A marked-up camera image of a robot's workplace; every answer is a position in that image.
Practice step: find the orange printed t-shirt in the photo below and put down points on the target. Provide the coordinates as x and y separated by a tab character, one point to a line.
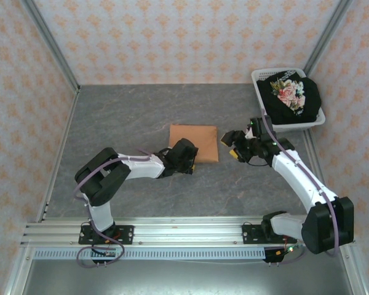
200	138

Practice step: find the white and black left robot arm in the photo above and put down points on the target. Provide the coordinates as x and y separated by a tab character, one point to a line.
104	181

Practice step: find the black floral print t-shirt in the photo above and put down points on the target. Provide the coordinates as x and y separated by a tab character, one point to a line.
309	104

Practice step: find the white plastic basket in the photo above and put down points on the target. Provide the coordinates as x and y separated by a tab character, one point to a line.
259	75

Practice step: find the small circuit board with led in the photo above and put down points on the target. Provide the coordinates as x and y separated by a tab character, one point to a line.
290	248

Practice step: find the steel sheet panel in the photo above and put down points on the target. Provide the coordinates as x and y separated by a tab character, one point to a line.
184	279

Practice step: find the aluminium mounting rail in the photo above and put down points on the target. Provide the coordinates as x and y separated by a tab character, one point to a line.
187	233

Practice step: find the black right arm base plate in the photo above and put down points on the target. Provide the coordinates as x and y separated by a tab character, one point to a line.
250	235

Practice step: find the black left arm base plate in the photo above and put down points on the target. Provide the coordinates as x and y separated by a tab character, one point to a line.
126	235

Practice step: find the aluminium frame post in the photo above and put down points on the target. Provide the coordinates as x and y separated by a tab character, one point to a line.
329	33
49	43

